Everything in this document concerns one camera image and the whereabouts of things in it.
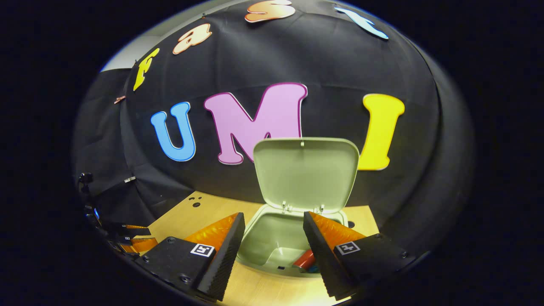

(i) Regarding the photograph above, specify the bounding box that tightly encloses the black backdrop cloth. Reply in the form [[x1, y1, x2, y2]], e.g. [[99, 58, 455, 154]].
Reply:
[[72, 0, 474, 255]]

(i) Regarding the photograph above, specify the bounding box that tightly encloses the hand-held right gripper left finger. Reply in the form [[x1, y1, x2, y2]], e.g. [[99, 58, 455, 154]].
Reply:
[[135, 212, 246, 303]]

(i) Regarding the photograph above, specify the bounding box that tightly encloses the red pop can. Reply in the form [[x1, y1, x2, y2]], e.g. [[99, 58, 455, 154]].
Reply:
[[292, 249, 317, 270]]

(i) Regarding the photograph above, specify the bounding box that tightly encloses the wooden desktop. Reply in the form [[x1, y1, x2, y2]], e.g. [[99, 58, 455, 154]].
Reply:
[[140, 190, 381, 306]]

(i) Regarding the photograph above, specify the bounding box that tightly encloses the pale green garbage bin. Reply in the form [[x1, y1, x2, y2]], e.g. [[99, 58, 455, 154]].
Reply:
[[236, 137, 361, 279]]

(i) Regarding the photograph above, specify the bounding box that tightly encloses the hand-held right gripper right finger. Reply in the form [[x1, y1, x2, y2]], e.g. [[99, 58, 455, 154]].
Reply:
[[303, 211, 417, 301]]

